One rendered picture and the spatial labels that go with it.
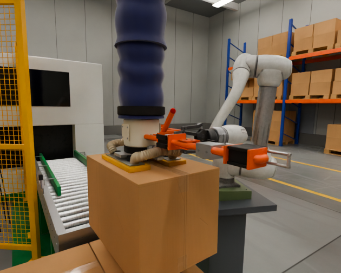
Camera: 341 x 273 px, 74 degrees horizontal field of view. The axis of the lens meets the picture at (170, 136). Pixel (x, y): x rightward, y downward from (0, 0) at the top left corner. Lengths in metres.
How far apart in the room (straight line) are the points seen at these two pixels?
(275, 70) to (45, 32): 9.71
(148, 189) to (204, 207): 0.30
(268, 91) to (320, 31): 7.26
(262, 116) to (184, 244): 0.87
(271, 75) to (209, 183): 0.76
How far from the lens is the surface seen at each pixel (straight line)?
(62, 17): 10.80
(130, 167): 0.93
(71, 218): 1.84
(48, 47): 10.43
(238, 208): 1.45
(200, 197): 0.98
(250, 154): 0.58
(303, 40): 8.84
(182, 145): 0.78
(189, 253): 1.05
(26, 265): 1.47
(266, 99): 1.47
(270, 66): 1.45
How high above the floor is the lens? 1.34
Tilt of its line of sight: 8 degrees down
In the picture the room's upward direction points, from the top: 1 degrees clockwise
